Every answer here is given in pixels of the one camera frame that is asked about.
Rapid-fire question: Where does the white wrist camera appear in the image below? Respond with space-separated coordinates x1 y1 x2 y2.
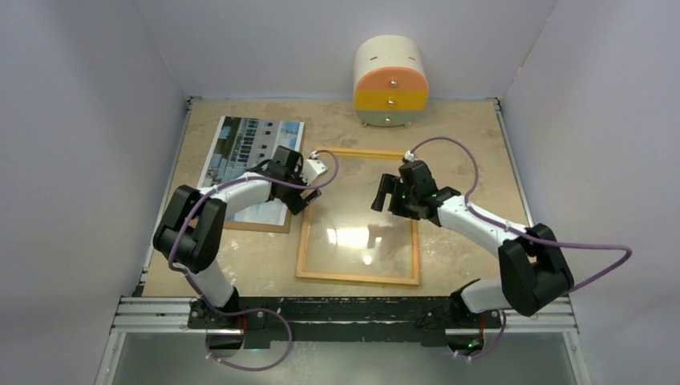
301 152 329 186
402 151 417 164

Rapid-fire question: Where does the aluminium rail frame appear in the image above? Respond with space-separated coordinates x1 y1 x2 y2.
97 99 590 384

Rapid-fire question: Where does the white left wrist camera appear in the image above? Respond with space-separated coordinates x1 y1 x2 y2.
301 152 329 186

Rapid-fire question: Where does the clear plastic sheet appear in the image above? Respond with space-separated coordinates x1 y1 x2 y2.
303 154 415 278

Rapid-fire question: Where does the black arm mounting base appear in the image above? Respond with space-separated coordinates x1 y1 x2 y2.
188 296 501 351

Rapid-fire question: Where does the yellow wooden picture frame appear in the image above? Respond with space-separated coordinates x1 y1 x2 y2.
295 147 421 287

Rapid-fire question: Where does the round pastel drawer cabinet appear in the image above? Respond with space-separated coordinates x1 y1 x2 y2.
353 34 429 128

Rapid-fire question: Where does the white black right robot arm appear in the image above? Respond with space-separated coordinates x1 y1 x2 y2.
371 160 574 326

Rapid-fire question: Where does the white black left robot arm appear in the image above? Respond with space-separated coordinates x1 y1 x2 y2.
152 146 329 328

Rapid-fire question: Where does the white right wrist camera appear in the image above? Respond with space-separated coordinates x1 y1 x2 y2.
402 151 417 164

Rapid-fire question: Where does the brown backing board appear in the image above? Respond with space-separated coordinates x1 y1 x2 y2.
221 154 305 235

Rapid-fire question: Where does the building and sky photo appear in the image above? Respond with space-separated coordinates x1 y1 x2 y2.
196 115 306 225

